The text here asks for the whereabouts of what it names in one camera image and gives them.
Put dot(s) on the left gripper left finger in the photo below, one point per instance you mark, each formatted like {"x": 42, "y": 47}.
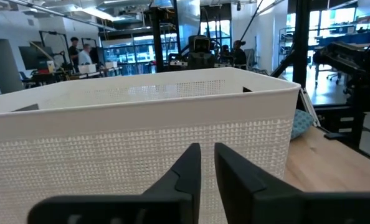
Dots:
{"x": 172, "y": 205}

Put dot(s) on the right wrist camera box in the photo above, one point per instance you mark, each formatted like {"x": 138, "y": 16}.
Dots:
{"x": 200, "y": 43}

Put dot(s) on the blue patterned cloth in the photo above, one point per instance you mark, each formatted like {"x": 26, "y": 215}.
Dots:
{"x": 301, "y": 123}

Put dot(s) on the white box on desk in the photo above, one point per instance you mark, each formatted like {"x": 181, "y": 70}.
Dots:
{"x": 87, "y": 68}

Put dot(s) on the black metal rig frame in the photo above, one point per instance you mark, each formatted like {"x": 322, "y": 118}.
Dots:
{"x": 301, "y": 37}

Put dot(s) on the black equipment on stand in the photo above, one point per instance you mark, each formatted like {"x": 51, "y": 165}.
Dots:
{"x": 344, "y": 59}

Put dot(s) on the person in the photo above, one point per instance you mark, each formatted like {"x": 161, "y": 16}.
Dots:
{"x": 85, "y": 56}
{"x": 73, "y": 49}
{"x": 239, "y": 56}

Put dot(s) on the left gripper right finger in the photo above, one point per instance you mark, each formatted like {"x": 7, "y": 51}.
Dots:
{"x": 266, "y": 205}

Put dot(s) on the white plastic basket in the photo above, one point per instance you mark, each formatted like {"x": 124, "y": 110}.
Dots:
{"x": 110, "y": 124}

